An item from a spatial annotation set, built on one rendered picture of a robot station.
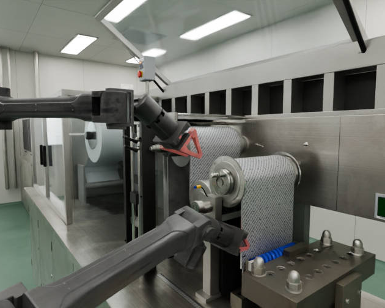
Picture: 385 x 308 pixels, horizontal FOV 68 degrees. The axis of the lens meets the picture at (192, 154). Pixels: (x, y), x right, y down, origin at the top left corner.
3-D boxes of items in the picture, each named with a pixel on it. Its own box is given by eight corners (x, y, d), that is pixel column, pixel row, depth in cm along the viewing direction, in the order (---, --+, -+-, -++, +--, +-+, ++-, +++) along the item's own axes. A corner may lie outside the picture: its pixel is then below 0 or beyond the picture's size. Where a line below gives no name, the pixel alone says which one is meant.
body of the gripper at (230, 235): (239, 257, 71) (220, 249, 67) (212, 244, 79) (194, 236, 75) (248, 232, 72) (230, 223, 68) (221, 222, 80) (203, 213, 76)
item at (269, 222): (240, 268, 79) (241, 203, 78) (290, 247, 93) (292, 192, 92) (241, 269, 79) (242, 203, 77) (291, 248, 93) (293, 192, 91)
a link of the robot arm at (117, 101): (-24, 129, 73) (-27, 86, 72) (-1, 129, 79) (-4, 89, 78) (117, 132, 58) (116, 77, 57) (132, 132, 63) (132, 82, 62)
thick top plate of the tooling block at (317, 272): (241, 294, 74) (241, 272, 73) (322, 254, 98) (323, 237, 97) (296, 329, 61) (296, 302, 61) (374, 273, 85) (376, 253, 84)
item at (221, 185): (214, 197, 83) (209, 172, 84) (219, 196, 84) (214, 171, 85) (231, 193, 77) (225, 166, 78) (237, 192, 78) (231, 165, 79)
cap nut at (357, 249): (348, 252, 85) (348, 238, 85) (353, 249, 87) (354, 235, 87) (360, 257, 82) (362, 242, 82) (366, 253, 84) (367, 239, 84)
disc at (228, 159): (206, 197, 89) (211, 151, 86) (208, 197, 89) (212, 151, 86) (241, 215, 77) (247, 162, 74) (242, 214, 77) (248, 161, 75)
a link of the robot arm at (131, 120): (109, 129, 59) (108, 87, 58) (93, 128, 69) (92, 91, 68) (159, 129, 66) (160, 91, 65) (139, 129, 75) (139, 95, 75)
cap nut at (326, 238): (318, 242, 93) (318, 229, 92) (323, 240, 95) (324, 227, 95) (329, 246, 90) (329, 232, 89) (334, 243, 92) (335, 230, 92)
